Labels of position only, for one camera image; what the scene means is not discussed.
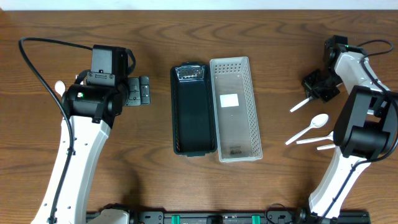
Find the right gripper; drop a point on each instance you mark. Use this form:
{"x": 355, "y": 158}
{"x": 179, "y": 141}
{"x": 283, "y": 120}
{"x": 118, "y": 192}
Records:
{"x": 307, "y": 84}

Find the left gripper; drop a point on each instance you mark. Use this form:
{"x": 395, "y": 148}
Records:
{"x": 138, "y": 91}

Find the white plastic spoon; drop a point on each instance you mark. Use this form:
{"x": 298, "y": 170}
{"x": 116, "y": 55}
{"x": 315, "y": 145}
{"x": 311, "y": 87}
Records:
{"x": 305, "y": 141}
{"x": 317, "y": 122}
{"x": 302, "y": 103}
{"x": 328, "y": 146}

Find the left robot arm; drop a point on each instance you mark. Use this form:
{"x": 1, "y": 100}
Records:
{"x": 91, "y": 104}

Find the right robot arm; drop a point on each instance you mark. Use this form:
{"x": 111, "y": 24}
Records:
{"x": 365, "y": 131}

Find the dark green plastic basket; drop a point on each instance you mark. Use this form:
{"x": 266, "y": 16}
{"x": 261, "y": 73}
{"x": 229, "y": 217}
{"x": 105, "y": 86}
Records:
{"x": 193, "y": 114}

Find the white spoon on left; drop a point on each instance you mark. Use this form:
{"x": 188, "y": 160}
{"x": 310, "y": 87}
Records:
{"x": 60, "y": 87}

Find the clear white plastic basket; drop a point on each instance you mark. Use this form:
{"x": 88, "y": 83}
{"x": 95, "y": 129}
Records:
{"x": 238, "y": 132}

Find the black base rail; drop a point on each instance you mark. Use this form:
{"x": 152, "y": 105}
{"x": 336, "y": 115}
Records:
{"x": 116, "y": 213}

